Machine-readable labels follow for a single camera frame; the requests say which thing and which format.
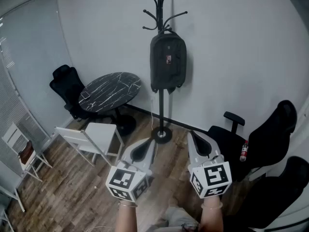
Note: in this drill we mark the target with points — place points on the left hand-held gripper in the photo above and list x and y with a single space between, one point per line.
125 180

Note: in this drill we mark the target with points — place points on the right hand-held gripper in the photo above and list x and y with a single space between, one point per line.
212 178

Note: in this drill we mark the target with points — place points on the black coat stand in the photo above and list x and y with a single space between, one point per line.
161 110

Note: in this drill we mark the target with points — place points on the dark grey backpack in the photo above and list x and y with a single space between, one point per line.
167 69

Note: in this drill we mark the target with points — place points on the person's left forearm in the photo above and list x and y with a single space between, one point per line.
126 219

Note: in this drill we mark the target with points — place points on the person's right forearm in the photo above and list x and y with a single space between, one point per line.
211 219

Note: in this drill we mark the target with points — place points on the clear bottle with red label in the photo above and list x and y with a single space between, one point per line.
244 152

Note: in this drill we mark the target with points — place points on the white folding chair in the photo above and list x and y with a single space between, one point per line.
101 134
12 134

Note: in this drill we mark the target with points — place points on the round black marble table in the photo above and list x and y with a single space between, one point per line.
108 91

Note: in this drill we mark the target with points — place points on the black padded office chair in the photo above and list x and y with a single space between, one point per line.
285 192
270 134

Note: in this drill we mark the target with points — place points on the person's grey trousers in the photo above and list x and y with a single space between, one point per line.
178 220

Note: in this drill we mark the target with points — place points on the smartphone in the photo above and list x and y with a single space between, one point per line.
85 95

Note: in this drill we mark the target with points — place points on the black mesh office chair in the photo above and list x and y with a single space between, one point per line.
65 83

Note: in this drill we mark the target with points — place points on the brown leather bag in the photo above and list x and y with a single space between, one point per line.
25 152

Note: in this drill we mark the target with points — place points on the white metal stand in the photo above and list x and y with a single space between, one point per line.
17 197

